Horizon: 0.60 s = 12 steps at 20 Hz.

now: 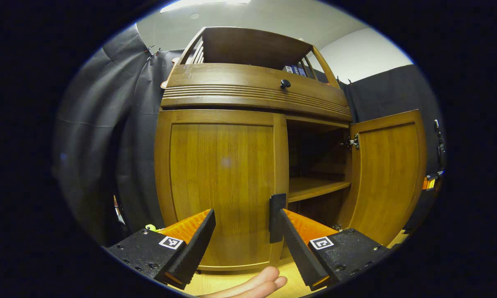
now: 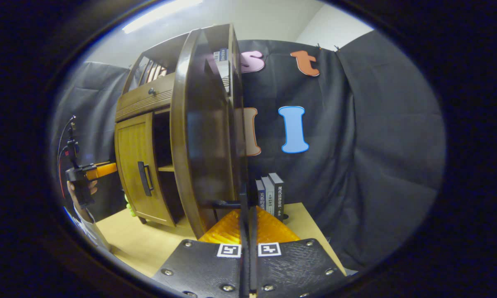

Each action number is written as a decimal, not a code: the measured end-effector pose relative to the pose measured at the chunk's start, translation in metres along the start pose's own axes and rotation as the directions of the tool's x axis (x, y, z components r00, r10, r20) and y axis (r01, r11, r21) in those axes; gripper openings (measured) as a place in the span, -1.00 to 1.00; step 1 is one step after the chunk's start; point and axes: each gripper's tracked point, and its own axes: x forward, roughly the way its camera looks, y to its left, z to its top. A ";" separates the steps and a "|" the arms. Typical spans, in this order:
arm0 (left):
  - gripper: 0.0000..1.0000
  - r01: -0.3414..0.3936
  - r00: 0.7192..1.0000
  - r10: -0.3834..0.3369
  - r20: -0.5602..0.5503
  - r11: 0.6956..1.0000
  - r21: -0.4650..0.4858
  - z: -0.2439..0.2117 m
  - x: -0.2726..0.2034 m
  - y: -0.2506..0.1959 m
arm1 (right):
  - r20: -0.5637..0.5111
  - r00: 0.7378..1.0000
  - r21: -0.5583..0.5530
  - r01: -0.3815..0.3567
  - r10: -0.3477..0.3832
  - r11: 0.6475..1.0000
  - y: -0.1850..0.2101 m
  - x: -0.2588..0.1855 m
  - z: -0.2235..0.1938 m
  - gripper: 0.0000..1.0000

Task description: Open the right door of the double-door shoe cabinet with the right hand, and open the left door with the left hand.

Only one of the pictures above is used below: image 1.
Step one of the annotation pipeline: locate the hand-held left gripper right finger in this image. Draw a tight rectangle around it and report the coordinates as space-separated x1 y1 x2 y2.
277 208 392 291

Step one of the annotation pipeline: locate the wooden double-door shoe cabinet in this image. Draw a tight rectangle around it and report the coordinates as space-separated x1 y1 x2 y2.
160 26 354 273

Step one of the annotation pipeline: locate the wooden cabinet door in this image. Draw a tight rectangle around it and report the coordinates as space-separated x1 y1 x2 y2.
337 109 428 247
154 109 290 269

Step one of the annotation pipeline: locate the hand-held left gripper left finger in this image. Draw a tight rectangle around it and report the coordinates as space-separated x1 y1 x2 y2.
104 208 217 290

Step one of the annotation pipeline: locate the ceiling light panel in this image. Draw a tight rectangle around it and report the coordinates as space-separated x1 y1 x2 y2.
160 0 251 14

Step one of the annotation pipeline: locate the wooden drawer with black knob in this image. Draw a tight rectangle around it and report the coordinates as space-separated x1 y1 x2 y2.
161 63 353 123

